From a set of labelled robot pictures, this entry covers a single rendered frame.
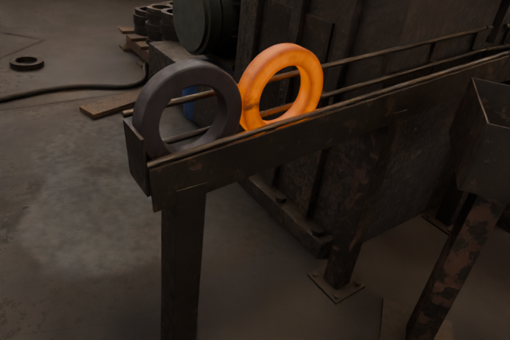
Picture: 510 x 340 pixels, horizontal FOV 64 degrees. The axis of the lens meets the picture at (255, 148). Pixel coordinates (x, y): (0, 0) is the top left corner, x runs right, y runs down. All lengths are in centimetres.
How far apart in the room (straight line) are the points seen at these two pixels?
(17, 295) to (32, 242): 21
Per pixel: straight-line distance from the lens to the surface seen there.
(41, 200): 166
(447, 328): 141
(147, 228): 148
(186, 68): 63
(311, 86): 80
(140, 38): 297
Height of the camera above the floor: 98
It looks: 30 degrees down
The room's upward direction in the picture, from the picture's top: 8 degrees clockwise
